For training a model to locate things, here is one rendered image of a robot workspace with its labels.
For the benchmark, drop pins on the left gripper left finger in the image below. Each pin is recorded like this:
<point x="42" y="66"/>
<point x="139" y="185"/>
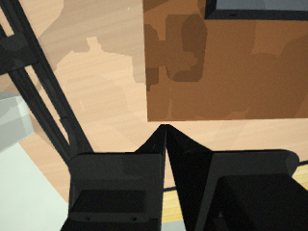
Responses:
<point x="143" y="169"/>

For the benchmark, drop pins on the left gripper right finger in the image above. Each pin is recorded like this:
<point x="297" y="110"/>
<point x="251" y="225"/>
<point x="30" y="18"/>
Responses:
<point x="196" y="171"/>

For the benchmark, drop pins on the brown wooden stand with grey legs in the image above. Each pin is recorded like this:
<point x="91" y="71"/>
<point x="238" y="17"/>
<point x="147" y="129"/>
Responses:
<point x="198" y="69"/>

